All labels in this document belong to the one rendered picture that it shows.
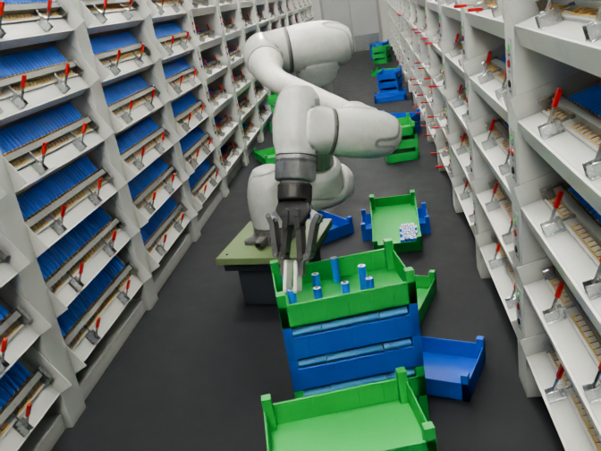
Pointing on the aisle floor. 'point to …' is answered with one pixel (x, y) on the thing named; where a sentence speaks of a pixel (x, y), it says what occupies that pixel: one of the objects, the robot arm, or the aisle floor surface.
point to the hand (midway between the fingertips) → (292, 276)
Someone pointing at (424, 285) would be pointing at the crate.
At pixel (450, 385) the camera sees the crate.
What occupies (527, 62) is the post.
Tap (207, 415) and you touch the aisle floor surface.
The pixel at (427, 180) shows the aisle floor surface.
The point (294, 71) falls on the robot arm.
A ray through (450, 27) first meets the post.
